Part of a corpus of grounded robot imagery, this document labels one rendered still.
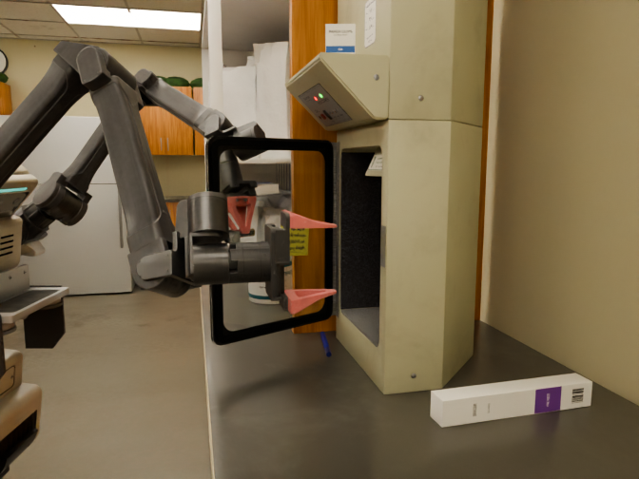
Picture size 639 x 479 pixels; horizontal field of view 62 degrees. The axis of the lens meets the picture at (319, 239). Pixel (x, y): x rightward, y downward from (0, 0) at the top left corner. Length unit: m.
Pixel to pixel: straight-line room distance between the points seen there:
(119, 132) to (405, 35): 0.48
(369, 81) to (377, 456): 0.56
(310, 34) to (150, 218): 0.64
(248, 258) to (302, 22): 0.68
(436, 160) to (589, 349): 0.50
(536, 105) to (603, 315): 0.47
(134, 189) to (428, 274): 0.50
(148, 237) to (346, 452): 0.41
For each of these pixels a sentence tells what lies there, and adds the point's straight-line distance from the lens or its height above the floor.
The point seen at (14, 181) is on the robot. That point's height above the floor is 1.30.
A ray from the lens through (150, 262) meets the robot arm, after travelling 0.76.
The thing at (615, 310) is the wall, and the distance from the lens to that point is 1.12.
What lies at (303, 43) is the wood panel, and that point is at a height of 1.60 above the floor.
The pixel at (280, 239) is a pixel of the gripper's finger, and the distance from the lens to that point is 0.72.
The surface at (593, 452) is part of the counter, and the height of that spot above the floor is 0.94.
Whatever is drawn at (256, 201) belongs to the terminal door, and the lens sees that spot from 1.05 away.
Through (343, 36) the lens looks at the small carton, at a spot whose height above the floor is 1.55.
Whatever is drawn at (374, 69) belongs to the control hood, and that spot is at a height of 1.49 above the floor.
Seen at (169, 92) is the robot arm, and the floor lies 1.51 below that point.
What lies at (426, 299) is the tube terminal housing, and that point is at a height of 1.11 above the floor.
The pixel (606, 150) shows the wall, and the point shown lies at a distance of 1.13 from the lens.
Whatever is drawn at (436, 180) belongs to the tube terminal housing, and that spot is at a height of 1.31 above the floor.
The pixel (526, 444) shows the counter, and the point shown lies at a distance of 0.87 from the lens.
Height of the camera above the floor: 1.34
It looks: 8 degrees down
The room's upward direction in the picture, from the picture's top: straight up
